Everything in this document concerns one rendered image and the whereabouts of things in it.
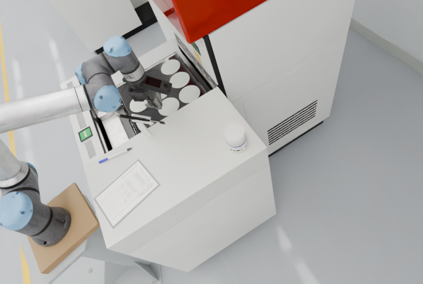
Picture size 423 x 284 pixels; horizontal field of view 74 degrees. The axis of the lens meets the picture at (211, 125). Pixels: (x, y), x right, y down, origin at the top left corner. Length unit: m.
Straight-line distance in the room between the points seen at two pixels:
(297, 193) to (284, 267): 0.44
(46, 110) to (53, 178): 1.86
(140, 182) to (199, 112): 0.35
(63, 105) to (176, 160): 0.42
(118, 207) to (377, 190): 1.53
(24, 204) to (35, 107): 0.41
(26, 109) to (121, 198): 0.43
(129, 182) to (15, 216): 0.38
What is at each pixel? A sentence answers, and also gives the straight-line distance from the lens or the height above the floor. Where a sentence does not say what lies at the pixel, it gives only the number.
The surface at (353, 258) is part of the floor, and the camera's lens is 1.89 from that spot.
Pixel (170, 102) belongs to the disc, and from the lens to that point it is 1.28.
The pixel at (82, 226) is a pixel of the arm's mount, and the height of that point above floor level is 0.85.
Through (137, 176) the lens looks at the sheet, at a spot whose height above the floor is 0.97.
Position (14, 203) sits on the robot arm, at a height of 1.07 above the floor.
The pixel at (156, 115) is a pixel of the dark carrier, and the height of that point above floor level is 0.90.
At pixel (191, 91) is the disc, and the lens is 1.28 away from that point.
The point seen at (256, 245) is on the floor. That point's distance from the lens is 1.87.
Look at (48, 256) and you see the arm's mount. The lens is 1.32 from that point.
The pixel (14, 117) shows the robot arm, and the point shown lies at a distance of 0.88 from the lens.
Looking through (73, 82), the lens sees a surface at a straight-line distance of 1.57.
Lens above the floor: 1.84
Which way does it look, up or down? 55 degrees down
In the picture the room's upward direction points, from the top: 24 degrees counter-clockwise
